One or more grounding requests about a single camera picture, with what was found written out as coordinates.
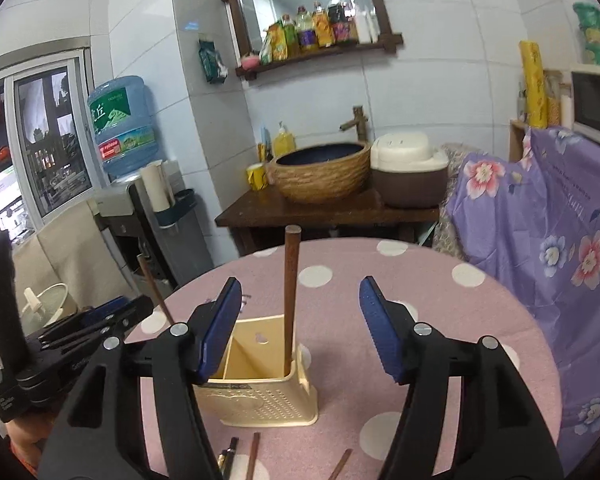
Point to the white microwave oven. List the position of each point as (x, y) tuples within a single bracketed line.
[(597, 102)]

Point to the aluminium framed window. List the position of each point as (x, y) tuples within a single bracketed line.
[(50, 140)]

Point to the green packet on wall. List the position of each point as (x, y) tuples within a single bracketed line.
[(211, 62)]

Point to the light wooden cabinet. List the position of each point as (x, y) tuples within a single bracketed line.
[(516, 140)]

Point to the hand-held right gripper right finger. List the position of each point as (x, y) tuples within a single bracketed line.
[(380, 332)]

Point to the white brown rice cooker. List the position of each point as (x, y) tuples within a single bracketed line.
[(410, 175)]

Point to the woven pattern sink basin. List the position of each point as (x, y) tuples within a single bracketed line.
[(320, 175)]

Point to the beige cloth cover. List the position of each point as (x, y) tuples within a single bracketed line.
[(75, 255)]

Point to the green packaged item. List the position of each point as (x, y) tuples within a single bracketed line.
[(594, 35)]

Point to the green yellow snack bag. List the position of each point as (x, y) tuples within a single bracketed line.
[(275, 42)]

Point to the bamboo style faucet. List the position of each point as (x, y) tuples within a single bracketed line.
[(357, 122)]

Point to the yellow soap bottle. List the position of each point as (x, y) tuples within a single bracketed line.
[(283, 142)]

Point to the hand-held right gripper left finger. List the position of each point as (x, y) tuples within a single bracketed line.
[(219, 332)]

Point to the stack of paper cups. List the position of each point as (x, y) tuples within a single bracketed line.
[(156, 185)]

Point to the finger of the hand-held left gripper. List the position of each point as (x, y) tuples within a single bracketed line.
[(105, 310), (125, 317)]

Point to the white plastic bottle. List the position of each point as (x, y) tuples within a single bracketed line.
[(364, 25)]

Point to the dark wooden washstand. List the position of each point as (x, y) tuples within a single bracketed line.
[(250, 215)]

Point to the patterned lace cloth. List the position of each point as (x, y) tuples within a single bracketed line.
[(447, 240)]

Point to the beige plastic utensil holder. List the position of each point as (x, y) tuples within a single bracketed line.
[(260, 400)]

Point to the oil bottle with purple label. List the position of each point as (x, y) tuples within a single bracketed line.
[(306, 32)]

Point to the purple floral cloth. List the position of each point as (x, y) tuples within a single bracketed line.
[(545, 220)]

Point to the black chopstick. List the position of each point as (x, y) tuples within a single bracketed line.
[(232, 447), (223, 465)]

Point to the green drink bottle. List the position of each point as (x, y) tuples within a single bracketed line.
[(290, 37)]

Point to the yellow oil bottle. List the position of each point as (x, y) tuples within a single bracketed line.
[(324, 27)]

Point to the dark bottle with red label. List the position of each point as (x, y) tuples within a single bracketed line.
[(342, 20)]

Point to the yellow cup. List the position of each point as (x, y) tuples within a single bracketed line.
[(257, 177)]

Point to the glass jar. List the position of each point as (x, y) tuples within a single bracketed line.
[(557, 100)]

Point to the pink polka dot tablecloth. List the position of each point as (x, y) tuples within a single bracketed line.
[(340, 310)]

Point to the thick brown wooden chopstick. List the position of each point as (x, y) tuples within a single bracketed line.
[(291, 285)]

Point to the pink round container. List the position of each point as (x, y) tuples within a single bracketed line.
[(250, 60)]

